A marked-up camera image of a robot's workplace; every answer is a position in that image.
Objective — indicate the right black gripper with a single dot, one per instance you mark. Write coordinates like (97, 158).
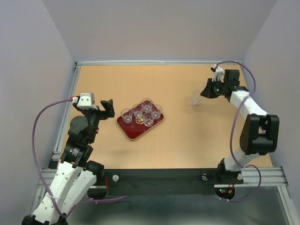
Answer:
(206, 92)

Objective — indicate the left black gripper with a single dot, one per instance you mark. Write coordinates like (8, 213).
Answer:
(109, 110)

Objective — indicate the clear glass group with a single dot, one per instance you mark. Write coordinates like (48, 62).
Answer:
(196, 97)
(127, 115)

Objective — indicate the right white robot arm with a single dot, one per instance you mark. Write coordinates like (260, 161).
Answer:
(259, 135)

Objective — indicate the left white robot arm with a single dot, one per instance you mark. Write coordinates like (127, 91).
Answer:
(76, 173)

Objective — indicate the red lacquer tray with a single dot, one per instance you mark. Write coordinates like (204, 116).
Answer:
(136, 128)

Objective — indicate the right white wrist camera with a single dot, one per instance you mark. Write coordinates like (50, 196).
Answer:
(218, 73)

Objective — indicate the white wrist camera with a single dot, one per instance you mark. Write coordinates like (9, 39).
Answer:
(218, 73)
(84, 101)

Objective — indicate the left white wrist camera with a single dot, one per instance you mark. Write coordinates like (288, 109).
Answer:
(84, 101)

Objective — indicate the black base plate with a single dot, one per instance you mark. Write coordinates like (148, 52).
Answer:
(132, 182)

